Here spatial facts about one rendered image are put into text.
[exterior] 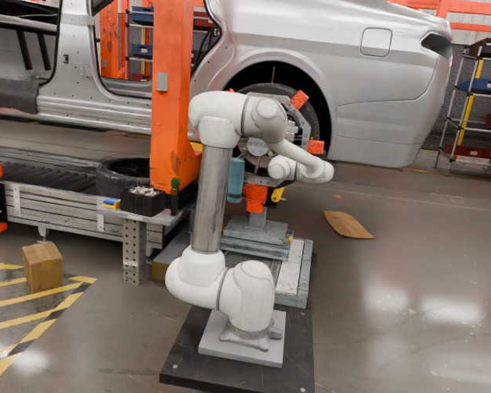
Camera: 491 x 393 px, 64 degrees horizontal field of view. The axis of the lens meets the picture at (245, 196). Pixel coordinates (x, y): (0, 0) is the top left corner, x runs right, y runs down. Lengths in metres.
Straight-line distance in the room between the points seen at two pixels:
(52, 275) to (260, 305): 1.37
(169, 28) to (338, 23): 1.00
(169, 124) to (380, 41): 1.31
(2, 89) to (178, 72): 1.67
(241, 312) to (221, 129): 0.62
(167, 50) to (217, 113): 0.98
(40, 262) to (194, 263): 1.17
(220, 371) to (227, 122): 0.81
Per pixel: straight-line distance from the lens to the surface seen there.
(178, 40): 2.19
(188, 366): 1.42
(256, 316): 1.40
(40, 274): 2.40
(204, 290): 1.40
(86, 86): 3.08
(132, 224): 2.25
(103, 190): 2.78
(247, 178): 2.42
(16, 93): 3.40
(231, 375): 1.40
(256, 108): 1.23
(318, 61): 2.56
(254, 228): 2.66
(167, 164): 2.26
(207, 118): 1.28
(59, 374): 1.91
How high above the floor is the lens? 1.25
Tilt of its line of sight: 18 degrees down
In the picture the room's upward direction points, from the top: 6 degrees clockwise
